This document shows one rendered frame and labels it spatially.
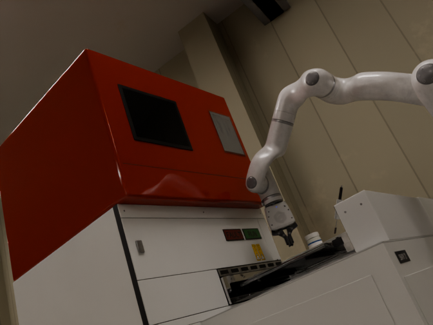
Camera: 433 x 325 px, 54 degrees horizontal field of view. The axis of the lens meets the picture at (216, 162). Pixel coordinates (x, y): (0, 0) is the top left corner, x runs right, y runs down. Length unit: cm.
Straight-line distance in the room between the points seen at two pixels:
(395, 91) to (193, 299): 96
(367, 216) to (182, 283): 61
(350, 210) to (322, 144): 222
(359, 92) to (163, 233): 83
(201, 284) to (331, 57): 250
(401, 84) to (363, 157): 174
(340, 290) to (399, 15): 273
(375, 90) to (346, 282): 71
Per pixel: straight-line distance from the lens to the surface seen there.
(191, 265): 146
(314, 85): 159
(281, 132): 171
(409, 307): 110
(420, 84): 145
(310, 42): 370
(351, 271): 113
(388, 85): 157
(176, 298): 137
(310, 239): 210
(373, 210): 116
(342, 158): 332
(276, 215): 169
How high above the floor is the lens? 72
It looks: 22 degrees up
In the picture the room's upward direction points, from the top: 21 degrees counter-clockwise
